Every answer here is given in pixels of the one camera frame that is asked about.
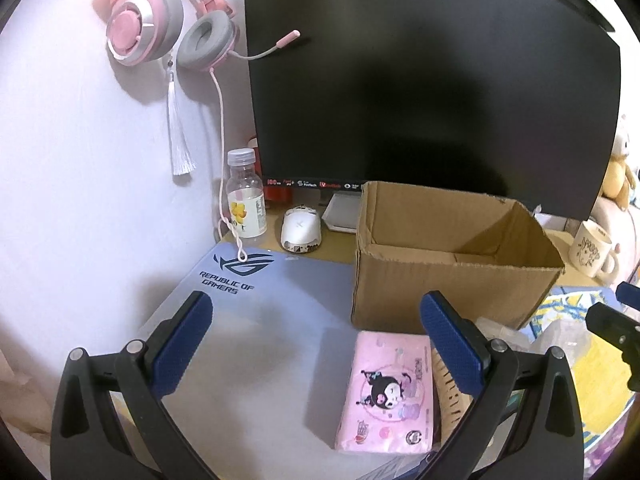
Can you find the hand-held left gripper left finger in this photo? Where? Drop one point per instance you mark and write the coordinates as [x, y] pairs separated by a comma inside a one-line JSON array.
[[182, 345]]

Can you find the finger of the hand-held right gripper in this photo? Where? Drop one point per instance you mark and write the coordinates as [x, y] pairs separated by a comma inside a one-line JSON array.
[[629, 293], [610, 325]]

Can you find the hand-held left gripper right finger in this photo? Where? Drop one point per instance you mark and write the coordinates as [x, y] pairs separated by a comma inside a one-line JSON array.
[[450, 340]]

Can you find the cardboard box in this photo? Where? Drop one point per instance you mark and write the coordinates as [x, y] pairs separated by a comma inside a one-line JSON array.
[[440, 290]]

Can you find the clear cotton swab container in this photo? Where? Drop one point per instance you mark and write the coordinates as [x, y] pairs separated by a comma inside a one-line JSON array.
[[560, 337]]

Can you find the clear floss pick box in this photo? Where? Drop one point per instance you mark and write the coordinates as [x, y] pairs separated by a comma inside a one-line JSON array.
[[502, 332]]

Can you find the wooden comb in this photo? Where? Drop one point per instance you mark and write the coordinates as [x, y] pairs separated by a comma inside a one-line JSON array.
[[452, 400]]

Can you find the pink tissue pack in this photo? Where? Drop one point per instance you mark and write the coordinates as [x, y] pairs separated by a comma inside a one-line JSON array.
[[380, 395]]

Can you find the cream printed mug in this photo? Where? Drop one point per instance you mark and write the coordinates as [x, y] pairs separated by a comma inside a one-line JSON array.
[[590, 250]]

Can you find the yellow and blue towel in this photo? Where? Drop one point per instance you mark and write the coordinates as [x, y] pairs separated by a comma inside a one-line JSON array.
[[595, 390]]

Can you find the grey mouse pad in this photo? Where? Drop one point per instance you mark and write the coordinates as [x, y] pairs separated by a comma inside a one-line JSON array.
[[280, 310]]

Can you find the white flat box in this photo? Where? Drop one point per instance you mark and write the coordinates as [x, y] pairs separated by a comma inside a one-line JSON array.
[[550, 220], [342, 212]]

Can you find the plush toy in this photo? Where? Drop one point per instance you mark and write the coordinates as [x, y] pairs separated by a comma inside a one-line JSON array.
[[617, 170]]

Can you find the printed desk mat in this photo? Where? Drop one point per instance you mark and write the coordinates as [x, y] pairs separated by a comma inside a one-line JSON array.
[[607, 460]]

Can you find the clear plastic bottle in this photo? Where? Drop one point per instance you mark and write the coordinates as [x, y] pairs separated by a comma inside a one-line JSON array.
[[245, 210]]

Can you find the white computer mouse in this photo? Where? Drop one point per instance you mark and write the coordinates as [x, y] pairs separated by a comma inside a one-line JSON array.
[[300, 230]]

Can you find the red object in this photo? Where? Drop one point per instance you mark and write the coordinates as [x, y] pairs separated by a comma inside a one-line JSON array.
[[280, 194]]

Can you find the white tassel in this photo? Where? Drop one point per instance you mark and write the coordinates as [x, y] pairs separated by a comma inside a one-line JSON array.
[[181, 150]]

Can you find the black computer monitor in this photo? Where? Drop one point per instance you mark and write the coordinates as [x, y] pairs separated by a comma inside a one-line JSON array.
[[425, 85]]

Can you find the pink cat-ear headphones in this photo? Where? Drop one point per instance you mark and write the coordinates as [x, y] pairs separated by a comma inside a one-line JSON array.
[[145, 25]]

